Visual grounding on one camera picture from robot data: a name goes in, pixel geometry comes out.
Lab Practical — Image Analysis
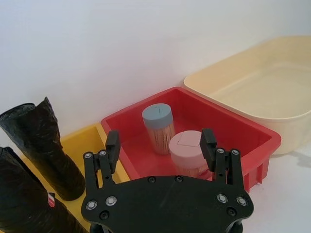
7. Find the cream plastic tub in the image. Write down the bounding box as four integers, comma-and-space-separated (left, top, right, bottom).
183, 35, 311, 156

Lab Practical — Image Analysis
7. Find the pink-lidded toothpick jar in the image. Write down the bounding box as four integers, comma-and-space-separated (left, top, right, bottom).
169, 131, 207, 178

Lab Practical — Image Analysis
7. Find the white table cloth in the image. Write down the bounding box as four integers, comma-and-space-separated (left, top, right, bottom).
242, 143, 311, 233

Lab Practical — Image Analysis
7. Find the blue-lidded toothpick jar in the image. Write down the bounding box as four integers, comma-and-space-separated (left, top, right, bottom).
141, 103, 175, 155

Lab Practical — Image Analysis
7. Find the yellow plastic bin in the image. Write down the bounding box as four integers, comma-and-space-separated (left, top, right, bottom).
19, 122, 131, 233

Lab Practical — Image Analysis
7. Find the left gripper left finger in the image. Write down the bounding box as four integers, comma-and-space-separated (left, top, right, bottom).
83, 130, 121, 195

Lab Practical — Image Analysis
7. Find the black trash bag roll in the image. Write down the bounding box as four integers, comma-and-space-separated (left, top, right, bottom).
0, 146, 89, 233
0, 96, 86, 201

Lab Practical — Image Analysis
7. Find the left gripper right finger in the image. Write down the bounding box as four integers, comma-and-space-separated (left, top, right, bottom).
201, 128, 244, 194

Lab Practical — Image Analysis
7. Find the red plastic bin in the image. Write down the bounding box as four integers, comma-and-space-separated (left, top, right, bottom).
101, 86, 282, 194

